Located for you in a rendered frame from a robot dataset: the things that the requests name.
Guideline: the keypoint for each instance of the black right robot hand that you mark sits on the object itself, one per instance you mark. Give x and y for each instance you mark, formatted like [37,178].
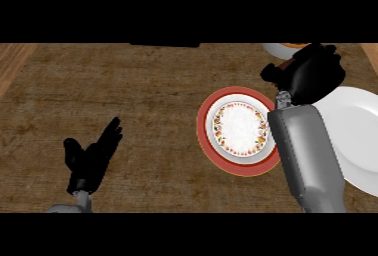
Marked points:
[312,76]

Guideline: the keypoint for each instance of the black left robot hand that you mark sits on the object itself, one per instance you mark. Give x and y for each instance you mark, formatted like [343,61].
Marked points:
[89,166]

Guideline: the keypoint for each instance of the reddish brown sweet potato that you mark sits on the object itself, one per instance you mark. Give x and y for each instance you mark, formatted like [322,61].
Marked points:
[288,64]

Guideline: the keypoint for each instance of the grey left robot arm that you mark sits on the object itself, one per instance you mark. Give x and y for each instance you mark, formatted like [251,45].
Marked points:
[83,201]

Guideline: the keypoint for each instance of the plain white plate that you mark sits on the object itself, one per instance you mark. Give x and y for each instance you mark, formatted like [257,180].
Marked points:
[356,133]

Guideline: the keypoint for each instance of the red rimmed floral plate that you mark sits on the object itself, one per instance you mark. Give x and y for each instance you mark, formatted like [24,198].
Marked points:
[241,130]

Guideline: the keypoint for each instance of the orange food in bowl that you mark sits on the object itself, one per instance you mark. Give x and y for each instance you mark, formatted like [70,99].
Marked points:
[294,44]

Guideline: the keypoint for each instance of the white bowl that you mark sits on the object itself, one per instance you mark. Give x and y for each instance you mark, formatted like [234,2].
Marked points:
[275,49]

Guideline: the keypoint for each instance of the dark appliance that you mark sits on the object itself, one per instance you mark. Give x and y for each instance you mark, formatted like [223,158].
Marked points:
[164,44]

